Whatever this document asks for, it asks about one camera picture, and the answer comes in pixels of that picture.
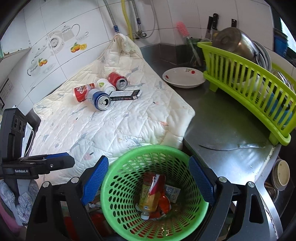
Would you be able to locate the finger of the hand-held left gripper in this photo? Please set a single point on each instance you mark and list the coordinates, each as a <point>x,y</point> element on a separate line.
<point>62,162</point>
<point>57,155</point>

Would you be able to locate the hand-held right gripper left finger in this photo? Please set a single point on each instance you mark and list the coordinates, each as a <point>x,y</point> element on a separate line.
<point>94,178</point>

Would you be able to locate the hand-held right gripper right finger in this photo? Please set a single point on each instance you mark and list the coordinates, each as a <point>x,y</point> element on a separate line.
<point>201,180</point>

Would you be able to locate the white milk carton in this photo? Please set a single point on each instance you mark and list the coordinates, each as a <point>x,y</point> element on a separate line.
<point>173,193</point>

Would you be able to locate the red juice carton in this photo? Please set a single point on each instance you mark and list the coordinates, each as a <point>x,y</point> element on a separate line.
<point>158,183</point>

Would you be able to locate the orange snack packet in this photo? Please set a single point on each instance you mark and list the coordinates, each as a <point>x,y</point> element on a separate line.
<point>164,204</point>

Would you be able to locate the plastic bottle with orange drink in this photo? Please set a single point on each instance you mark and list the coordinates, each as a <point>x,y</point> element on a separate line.
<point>148,199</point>

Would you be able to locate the green plastic basket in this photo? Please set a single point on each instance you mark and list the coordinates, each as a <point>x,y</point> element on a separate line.
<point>148,150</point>

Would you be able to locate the red paper cup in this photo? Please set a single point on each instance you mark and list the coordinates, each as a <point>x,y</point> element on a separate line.
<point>81,91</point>

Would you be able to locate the blue drink can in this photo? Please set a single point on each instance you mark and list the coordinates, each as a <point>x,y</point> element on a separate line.
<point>97,96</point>

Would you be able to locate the white paper cup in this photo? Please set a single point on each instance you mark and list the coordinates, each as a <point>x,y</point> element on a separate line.
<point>103,83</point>

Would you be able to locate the black cardboard box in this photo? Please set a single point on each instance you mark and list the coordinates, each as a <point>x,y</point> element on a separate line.
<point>122,95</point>

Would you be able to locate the red drink can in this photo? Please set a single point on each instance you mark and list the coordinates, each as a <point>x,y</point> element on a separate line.
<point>113,77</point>

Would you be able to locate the grey knitted cloth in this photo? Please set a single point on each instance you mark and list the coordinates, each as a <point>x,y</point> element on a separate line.
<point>25,201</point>

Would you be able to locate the white quilted blanket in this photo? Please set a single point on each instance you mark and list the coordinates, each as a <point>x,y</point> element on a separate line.
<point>115,115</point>

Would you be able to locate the beige ceramic cup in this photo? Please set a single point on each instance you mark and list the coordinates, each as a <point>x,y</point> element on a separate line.
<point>283,172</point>

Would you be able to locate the green plastic dish rack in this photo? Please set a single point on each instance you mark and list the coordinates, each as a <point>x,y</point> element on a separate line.
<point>283,140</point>

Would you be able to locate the white flower-print dish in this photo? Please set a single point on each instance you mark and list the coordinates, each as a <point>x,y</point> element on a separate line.
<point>182,77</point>

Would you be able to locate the blue plastic bowl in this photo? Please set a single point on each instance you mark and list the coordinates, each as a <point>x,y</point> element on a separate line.
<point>285,115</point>

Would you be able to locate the green glass jar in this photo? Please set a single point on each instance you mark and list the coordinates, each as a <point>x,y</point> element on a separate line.
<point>189,41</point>

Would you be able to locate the stack of plates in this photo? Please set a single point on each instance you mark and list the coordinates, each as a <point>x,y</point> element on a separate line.
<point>263,53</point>

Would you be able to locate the steel pot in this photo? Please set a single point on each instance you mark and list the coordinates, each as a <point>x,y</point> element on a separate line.
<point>231,41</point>

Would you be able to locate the metal valve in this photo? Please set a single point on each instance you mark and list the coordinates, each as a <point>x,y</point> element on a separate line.
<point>141,34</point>

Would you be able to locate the pink bottle brush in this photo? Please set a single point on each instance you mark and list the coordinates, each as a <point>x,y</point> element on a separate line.
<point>181,29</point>

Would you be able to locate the blue box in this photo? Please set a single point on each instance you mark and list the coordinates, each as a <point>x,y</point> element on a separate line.
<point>279,44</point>

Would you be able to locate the wall label sticker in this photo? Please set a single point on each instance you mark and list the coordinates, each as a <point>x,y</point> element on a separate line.
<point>4,88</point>

